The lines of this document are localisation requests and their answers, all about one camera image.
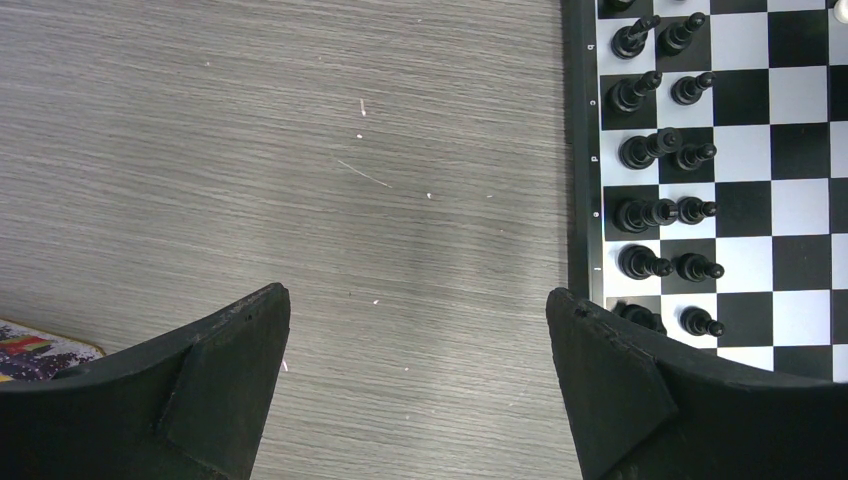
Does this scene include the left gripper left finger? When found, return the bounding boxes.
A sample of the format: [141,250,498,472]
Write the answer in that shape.
[1,283,291,479]

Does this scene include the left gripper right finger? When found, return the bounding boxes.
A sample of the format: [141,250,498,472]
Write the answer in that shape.
[546,287,847,479]

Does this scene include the gold tin with brown pieces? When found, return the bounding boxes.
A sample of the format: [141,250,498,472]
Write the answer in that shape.
[1,319,105,383]

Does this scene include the black knight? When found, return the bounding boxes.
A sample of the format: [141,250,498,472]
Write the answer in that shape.
[612,301,667,335]
[610,15,661,60]

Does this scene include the black pawn row g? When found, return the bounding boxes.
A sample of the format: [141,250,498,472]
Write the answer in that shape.
[679,306,725,338]

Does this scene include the black pawn row f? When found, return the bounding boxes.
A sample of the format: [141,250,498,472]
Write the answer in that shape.
[676,253,725,283]

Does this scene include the black king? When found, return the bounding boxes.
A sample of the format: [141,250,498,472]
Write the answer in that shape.
[613,199,679,234]

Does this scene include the black pawn row e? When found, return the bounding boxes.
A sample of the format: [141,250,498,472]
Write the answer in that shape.
[677,196,718,225]

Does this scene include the black pawn row d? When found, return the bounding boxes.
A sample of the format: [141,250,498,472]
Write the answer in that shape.
[673,142,717,171]

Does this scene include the black queen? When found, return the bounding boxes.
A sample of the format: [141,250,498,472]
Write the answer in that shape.
[618,127,683,170]

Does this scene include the black and white chessboard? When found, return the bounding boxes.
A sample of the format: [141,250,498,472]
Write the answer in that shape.
[561,1,847,383]

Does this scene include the black pawn row c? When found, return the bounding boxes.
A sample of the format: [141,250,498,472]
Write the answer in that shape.
[670,72,716,106]

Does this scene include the black pawn row b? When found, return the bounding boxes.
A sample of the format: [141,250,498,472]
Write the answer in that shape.
[657,12,707,56]

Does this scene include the black rook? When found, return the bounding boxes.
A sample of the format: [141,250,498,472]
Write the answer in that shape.
[604,0,635,13]

